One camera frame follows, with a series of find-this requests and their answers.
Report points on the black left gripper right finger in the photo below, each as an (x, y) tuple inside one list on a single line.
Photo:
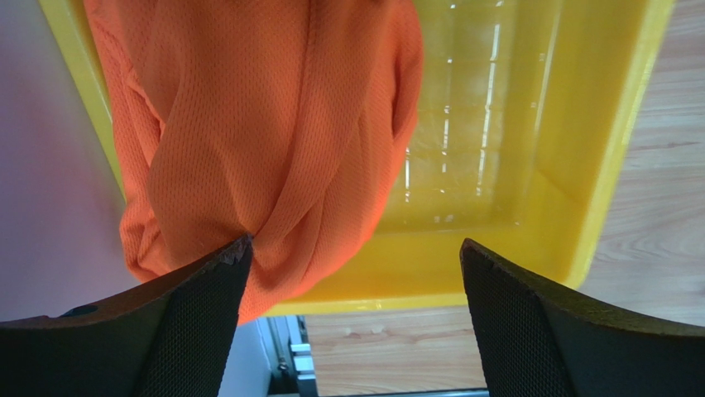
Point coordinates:
[(537, 337)]

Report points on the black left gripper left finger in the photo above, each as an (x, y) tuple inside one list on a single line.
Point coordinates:
[(168, 337)]

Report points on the orange mesh shorts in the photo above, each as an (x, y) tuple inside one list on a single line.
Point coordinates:
[(284, 120)]

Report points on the yellow plastic tray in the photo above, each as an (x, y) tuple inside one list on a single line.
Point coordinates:
[(524, 115)]

